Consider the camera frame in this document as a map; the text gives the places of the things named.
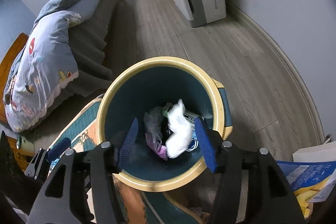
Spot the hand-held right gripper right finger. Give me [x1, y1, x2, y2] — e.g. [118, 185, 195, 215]
[194, 117, 306, 224]

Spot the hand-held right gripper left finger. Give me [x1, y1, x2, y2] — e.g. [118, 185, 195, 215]
[28, 117, 139, 224]

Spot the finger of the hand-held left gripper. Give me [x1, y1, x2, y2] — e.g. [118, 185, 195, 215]
[25, 138, 71, 180]

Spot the blue face mask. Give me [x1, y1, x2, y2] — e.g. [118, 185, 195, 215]
[189, 130, 202, 151]

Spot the purple wrapper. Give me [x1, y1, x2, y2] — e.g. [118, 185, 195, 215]
[145, 132, 169, 161]

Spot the white tissue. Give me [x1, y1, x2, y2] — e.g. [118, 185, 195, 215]
[165, 99, 194, 159]

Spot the white and black medicine box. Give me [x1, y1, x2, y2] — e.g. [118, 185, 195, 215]
[184, 110, 204, 125]

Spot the black plastic bag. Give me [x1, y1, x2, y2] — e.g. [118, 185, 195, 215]
[144, 106, 165, 141]

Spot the teal bin with yellow rim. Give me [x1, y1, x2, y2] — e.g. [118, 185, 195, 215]
[97, 56, 234, 193]

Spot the wooden nightstand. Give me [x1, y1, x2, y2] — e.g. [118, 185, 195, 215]
[7, 137, 35, 175]

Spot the green can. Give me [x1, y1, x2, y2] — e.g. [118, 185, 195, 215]
[17, 135, 35, 154]

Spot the patterned teal orange mat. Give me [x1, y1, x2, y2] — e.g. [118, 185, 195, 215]
[49, 94, 211, 224]

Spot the wooden bed headboard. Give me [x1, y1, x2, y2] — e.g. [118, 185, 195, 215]
[0, 32, 29, 119]

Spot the flat white box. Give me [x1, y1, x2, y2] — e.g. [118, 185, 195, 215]
[292, 140, 336, 165]

